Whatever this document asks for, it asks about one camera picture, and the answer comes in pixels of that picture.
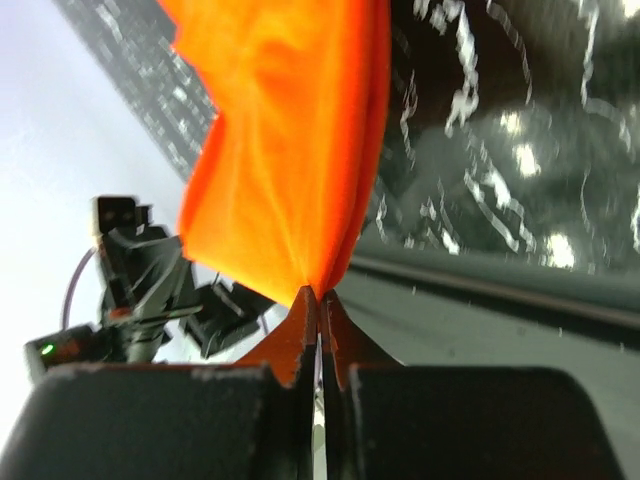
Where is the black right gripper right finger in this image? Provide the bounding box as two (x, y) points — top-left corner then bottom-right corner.
(319, 293), (623, 479)

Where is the orange t-shirt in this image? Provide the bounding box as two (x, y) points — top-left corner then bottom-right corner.
(162, 1), (391, 305)

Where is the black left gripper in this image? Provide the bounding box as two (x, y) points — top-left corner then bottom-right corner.
(93, 196), (273, 363)

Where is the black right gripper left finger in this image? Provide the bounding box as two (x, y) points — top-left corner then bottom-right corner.
(1, 287), (319, 479)

